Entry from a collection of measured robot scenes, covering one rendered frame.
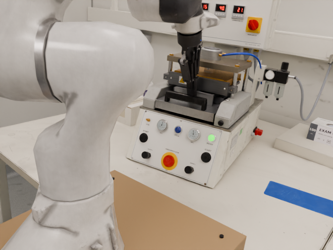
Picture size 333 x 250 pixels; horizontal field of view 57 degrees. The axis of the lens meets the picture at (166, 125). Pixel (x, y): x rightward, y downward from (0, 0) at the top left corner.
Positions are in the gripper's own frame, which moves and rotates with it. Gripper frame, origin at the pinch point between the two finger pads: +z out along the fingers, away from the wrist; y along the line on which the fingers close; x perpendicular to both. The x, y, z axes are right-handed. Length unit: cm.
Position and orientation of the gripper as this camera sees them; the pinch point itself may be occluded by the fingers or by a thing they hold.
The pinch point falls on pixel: (191, 87)
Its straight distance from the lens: 107.4
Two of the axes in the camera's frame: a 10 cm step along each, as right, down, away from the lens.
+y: -4.9, 5.8, -6.6
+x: 8.7, 2.5, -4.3
